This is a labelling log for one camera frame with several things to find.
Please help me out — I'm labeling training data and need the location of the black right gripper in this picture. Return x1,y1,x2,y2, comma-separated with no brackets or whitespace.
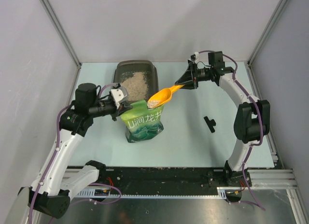
175,62,213,90

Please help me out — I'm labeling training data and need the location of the green litter bag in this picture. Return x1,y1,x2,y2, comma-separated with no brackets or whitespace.
120,100,164,143

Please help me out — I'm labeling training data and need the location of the yellow plastic scoop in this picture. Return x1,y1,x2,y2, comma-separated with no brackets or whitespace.
147,85,183,109

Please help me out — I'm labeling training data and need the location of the black bag clip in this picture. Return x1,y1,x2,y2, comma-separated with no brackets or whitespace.
203,116,216,133

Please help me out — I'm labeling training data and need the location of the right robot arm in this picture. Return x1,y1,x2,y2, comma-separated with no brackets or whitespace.
175,50,270,186

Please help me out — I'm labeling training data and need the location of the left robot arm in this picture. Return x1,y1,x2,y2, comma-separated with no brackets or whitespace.
28,83,132,223

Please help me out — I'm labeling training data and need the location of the beige litter pile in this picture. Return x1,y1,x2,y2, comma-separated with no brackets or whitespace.
120,72,148,101

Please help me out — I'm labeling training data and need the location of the dark grey litter box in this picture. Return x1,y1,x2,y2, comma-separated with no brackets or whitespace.
113,60,159,103

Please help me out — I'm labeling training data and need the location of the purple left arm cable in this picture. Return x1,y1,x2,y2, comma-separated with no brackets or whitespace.
28,83,123,224

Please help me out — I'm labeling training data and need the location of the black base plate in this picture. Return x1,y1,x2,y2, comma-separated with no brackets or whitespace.
96,167,252,196

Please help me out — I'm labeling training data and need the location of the grey slotted cable duct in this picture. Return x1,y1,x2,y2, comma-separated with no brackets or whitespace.
76,186,241,199

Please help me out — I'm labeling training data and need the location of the aluminium frame rail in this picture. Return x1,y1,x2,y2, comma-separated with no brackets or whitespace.
64,168,297,190

